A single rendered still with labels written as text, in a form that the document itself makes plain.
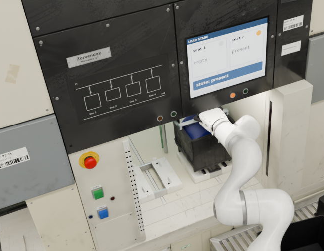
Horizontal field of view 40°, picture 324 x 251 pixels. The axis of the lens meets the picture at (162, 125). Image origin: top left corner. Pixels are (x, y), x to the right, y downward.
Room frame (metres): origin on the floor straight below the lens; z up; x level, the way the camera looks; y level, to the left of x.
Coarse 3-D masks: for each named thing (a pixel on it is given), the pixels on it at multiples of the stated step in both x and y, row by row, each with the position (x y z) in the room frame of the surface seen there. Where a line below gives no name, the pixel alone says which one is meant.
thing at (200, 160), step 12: (192, 120) 1.54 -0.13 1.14; (180, 132) 1.54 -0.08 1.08; (180, 144) 1.55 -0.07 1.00; (192, 144) 1.42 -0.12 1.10; (204, 144) 1.44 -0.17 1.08; (216, 144) 1.46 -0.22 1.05; (192, 156) 1.43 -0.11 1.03; (204, 156) 1.44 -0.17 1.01; (216, 156) 1.46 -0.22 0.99; (228, 156) 1.48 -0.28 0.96; (204, 168) 1.44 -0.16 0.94
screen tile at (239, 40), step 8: (248, 32) 1.28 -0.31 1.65; (232, 40) 1.26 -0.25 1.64; (240, 40) 1.27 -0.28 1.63; (248, 40) 1.28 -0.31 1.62; (256, 40) 1.29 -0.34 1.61; (232, 48) 1.26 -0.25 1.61; (256, 48) 1.29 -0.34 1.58; (232, 56) 1.26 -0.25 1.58; (240, 56) 1.27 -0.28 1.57; (248, 56) 1.28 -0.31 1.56; (256, 56) 1.29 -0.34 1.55; (232, 64) 1.26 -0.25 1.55
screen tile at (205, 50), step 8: (216, 40) 1.24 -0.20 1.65; (224, 40) 1.25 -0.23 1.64; (192, 48) 1.22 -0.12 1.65; (200, 48) 1.23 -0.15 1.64; (208, 48) 1.23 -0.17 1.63; (216, 48) 1.24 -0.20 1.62; (224, 48) 1.25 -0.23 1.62; (192, 56) 1.22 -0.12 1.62; (200, 56) 1.23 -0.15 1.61; (224, 56) 1.25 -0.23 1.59; (192, 64) 1.22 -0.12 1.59; (200, 64) 1.22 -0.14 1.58; (208, 64) 1.23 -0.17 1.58; (216, 64) 1.24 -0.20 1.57; (224, 64) 1.25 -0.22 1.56; (192, 72) 1.22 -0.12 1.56; (200, 72) 1.22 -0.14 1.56; (208, 72) 1.23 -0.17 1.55
